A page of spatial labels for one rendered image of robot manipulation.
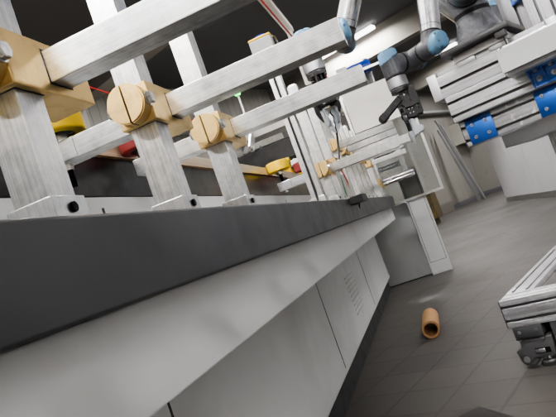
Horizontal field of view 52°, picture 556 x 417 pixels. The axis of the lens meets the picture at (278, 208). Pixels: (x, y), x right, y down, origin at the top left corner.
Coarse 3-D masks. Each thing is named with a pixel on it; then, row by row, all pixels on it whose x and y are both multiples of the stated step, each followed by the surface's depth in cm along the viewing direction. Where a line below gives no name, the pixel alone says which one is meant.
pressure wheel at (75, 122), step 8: (80, 112) 81; (64, 120) 77; (72, 120) 78; (80, 120) 80; (56, 128) 77; (64, 128) 78; (72, 128) 79; (80, 128) 80; (56, 136) 79; (64, 136) 79; (72, 176) 79; (72, 184) 79
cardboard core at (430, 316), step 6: (426, 312) 282; (432, 312) 280; (426, 318) 269; (432, 318) 267; (438, 318) 275; (426, 324) 281; (432, 324) 284; (438, 324) 260; (426, 330) 269; (432, 330) 272; (438, 330) 260; (426, 336) 261; (432, 336) 261
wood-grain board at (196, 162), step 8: (104, 152) 99; (112, 152) 102; (128, 160) 108; (192, 160) 137; (200, 160) 143; (208, 160) 148; (200, 168) 143; (208, 168) 147; (248, 168) 181; (256, 168) 190; (264, 168) 199; (272, 176) 210; (288, 176) 231
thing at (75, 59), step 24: (144, 0) 48; (168, 0) 47; (192, 0) 47; (216, 0) 46; (240, 0) 47; (96, 24) 49; (120, 24) 48; (144, 24) 48; (168, 24) 47; (192, 24) 48; (48, 48) 50; (72, 48) 49; (96, 48) 49; (120, 48) 48; (144, 48) 50; (48, 72) 50; (72, 72) 50; (96, 72) 51
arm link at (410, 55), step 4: (412, 48) 214; (404, 52) 216; (408, 52) 216; (412, 52) 213; (408, 56) 215; (412, 56) 213; (416, 56) 212; (408, 60) 214; (412, 60) 214; (416, 60) 213; (420, 60) 212; (408, 64) 215; (412, 64) 215; (416, 64) 214; (420, 64) 214; (424, 64) 219; (408, 68) 216; (412, 68) 217; (416, 68) 218; (420, 68) 220
